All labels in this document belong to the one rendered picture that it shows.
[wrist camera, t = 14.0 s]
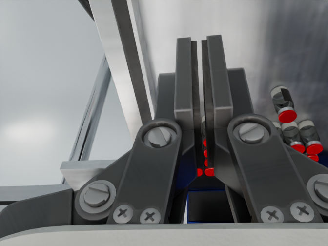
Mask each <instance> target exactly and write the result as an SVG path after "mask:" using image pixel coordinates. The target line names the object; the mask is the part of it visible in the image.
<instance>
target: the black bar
mask: <svg viewBox="0 0 328 246"><path fill-rule="evenodd" d="M111 4H112V7H113V11H114V15H115V19H116V23H117V27H118V31H119V34H120V38H121V42H122V46H123V51H124V55H125V59H126V63H127V67H128V71H129V74H130V78H131V82H132V86H133V90H134V94H135V98H136V101H137V105H138V109H139V113H140V117H141V121H142V124H145V123H146V122H148V121H150V120H152V116H151V111H150V107H149V102H148V98H147V93H146V88H145V84H144V78H143V73H142V69H141V64H140V59H139V55H138V50H137V46H136V41H135V37H134V32H133V27H132V23H131V18H130V13H129V9H128V5H127V0H111Z"/></svg>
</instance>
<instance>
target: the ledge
mask: <svg viewBox="0 0 328 246"><path fill-rule="evenodd" d="M115 161H116V160H89V161H63V162H62V164H61V167H60V171H61V173H62V174H63V176H64V177H65V179H66V180H67V182H68V183H69V185H70V187H71V188H72V189H73V191H76V190H79V189H80V188H81V187H82V186H83V185H84V184H85V183H86V182H88V181H89V180H90V179H92V178H93V177H94V176H96V175H97V174H98V173H100V172H101V171H103V170H104V169H105V168H107V167H108V166H109V165H111V164H112V163H113V162H115Z"/></svg>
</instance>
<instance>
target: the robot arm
mask: <svg viewBox="0 0 328 246"><path fill-rule="evenodd" d="M201 45H202V71H203V96H204V112H205V134H206V149H207V165H208V168H214V176H215V177H216V178H218V179H219V180H220V181H222V182H223V183H224V184H225V190H226V194H227V197H228V201H229V204H230V208H231V212H232V215H233V219H234V222H235V223H195V224H183V222H184V216H185V208H186V201H187V196H188V185H189V184H190V183H191V182H192V181H194V180H195V179H196V178H197V177H198V170H197V168H203V153H202V134H201V114H200V95H199V76H198V57H197V41H191V37H187V38H177V42H176V69H175V72H171V73H159V76H158V85H157V95H156V104H155V114H154V119H153V120H150V121H148V122H146V123H145V124H143V125H142V126H141V127H140V129H139V131H138V133H137V135H136V138H135V141H134V144H133V146H132V149H130V150H129V151H128V152H126V153H125V154H124V155H122V156H121V157H120V158H118V159H117V160H116V161H115V162H113V163H112V164H111V165H109V166H108V167H107V168H105V169H104V170H103V171H101V172H100V173H98V174H97V175H96V176H94V177H93V178H92V179H90V180H89V181H88V182H86V183H85V184H84V185H83V186H82V187H81V188H80V189H79V190H76V191H73V189H72V188H71V189H67V190H62V191H58V192H54V193H50V194H46V195H41V196H37V197H33V198H29V199H25V200H21V201H17V202H14V203H12V204H9V205H8V206H7V207H5V208H4V209H3V210H2V211H1V212H0V246H328V168H327V167H325V166H323V165H321V164H320V163H318V162H316V161H315V160H313V159H311V158H309V157H308V156H306V155H304V154H302V153H301V152H299V151H297V150H295V149H294V148H292V147H290V146H288V145H287V144H285V143H284V142H283V140H282V138H281V136H280V134H279V132H278V130H277V129H276V127H275V125H274V124H273V122H272V121H271V120H269V119H268V118H266V117H264V116H262V115H259V114H255V113H254V109H253V105H252V100H251V96H250V92H249V87H248V84H247V79H246V74H245V70H244V68H243V67H239V68H227V67H226V59H225V53H224V47H223V41H222V35H210V36H206V40H201Z"/></svg>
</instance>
